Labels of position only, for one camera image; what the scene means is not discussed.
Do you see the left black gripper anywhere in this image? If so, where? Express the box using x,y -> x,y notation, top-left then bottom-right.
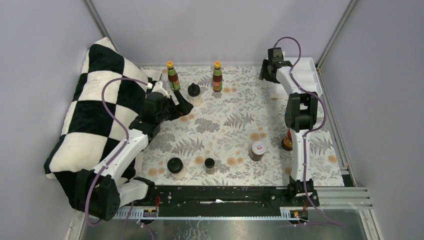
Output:
156,90 -> 194,124

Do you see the red lid sauce jar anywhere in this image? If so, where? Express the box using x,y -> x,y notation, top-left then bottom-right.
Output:
281,129 -> 293,151

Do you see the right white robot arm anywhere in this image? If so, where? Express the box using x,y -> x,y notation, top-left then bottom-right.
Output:
259,47 -> 319,208

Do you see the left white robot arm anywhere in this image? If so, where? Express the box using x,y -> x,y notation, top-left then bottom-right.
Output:
73,91 -> 194,221

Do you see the black cap white bean jar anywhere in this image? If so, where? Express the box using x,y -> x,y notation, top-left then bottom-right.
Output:
187,83 -> 202,107

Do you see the green label sauce bottle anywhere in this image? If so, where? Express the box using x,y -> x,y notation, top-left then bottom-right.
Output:
166,61 -> 181,91

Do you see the red label sauce bottle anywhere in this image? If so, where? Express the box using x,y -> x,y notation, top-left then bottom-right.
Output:
212,61 -> 223,92

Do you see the floral table mat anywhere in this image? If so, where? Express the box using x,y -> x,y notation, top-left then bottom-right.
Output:
134,65 -> 345,187

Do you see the large black lid jar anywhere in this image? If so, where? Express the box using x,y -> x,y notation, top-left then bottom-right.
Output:
167,157 -> 186,180

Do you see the small black cap spice jar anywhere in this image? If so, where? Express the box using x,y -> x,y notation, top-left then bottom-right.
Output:
204,158 -> 215,175

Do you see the black white checkered pillow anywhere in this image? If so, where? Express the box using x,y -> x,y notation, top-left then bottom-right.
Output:
44,37 -> 162,205

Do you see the white lid brown jar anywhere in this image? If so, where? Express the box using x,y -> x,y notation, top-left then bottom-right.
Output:
249,141 -> 267,162

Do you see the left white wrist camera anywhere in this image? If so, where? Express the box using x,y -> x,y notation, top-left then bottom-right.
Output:
151,81 -> 170,99

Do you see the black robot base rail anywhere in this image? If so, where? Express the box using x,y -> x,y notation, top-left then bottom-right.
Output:
112,185 -> 321,220

